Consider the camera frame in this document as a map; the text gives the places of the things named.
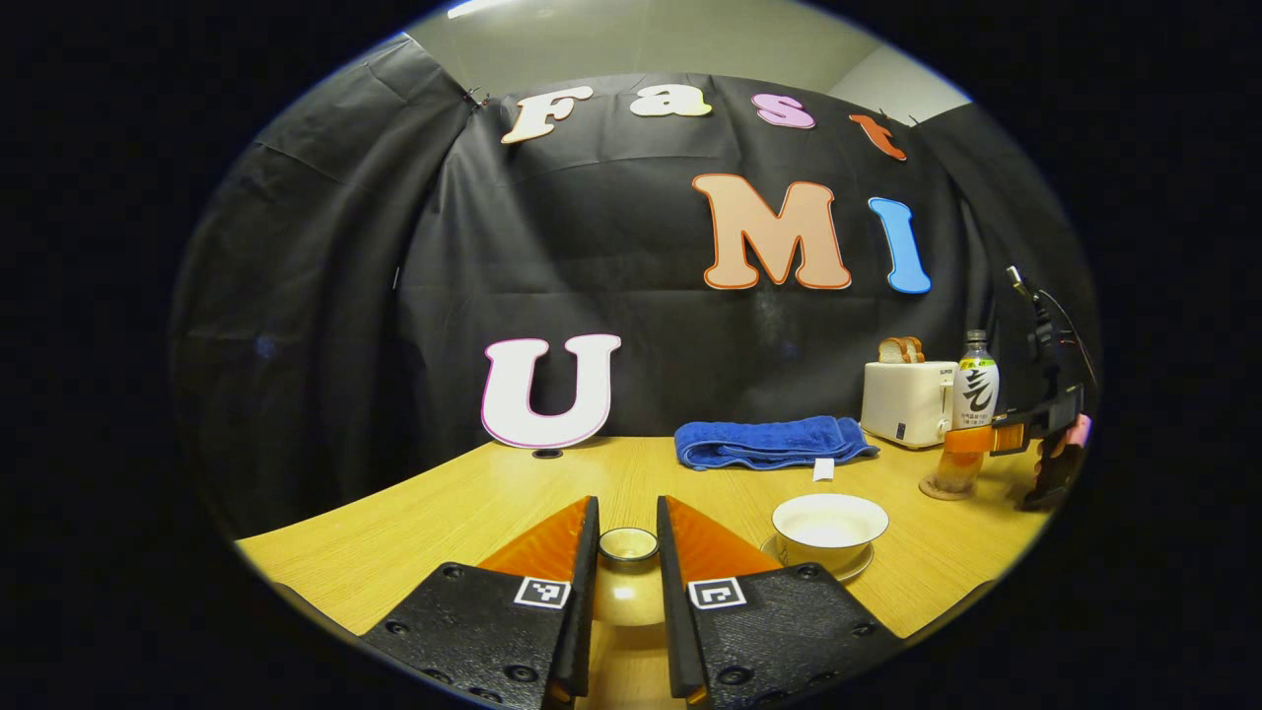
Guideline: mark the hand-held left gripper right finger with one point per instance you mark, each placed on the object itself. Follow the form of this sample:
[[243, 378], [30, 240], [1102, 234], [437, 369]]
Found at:
[[672, 611]]

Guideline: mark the pale yellow ceramic saucer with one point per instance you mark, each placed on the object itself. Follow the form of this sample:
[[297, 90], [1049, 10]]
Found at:
[[858, 570]]

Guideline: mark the white toaster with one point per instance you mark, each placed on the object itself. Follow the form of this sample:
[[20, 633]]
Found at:
[[902, 404]]

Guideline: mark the toast bread slice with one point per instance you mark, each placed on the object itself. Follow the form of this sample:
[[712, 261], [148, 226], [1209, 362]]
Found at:
[[917, 349], [892, 350]]

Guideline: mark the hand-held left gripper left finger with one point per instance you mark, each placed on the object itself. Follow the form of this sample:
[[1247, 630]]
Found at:
[[582, 611]]

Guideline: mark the clear labelled water bottle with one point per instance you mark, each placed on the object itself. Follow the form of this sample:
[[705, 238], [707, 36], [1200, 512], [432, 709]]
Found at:
[[976, 390]]

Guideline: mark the pale yellow teacup lid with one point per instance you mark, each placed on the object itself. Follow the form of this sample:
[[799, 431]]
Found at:
[[628, 592]]

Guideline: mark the blue folded towel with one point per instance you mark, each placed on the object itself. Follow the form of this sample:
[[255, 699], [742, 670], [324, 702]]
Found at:
[[769, 439]]

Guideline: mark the pale yellow ceramic teacup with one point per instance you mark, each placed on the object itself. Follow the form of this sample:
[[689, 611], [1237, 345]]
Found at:
[[828, 532]]

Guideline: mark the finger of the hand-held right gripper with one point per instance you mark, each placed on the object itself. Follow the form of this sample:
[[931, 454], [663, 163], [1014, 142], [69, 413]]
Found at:
[[986, 439]]

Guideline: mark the black backdrop cloth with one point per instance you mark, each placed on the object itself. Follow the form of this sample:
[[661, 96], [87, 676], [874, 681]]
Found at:
[[345, 296]]

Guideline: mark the ceiling light strip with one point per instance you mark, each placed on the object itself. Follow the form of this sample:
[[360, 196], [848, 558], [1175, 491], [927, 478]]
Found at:
[[478, 8]]

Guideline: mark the round cork coaster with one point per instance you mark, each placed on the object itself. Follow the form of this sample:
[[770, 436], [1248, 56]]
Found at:
[[932, 490]]

